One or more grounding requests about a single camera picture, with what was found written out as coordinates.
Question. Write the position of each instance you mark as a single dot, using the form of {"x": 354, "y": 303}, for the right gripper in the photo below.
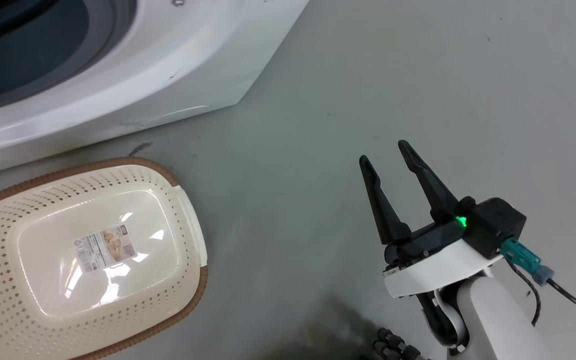
{"x": 433, "y": 267}

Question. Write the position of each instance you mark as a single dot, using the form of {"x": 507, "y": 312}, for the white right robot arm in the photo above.
{"x": 498, "y": 320}

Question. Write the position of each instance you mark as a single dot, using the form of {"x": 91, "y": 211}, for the white washing machine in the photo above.
{"x": 178, "y": 75}

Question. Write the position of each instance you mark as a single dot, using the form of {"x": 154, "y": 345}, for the cream perforated laundry basket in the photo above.
{"x": 13, "y": 220}

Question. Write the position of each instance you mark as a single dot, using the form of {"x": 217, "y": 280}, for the silver washer screw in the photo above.
{"x": 178, "y": 2}

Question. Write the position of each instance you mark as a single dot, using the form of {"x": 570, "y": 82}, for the paper label sticker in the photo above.
{"x": 104, "y": 248}

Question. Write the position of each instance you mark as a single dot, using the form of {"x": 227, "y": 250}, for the grey washer door gasket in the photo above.
{"x": 110, "y": 35}

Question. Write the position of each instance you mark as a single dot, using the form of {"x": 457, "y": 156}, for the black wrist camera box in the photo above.
{"x": 495, "y": 225}

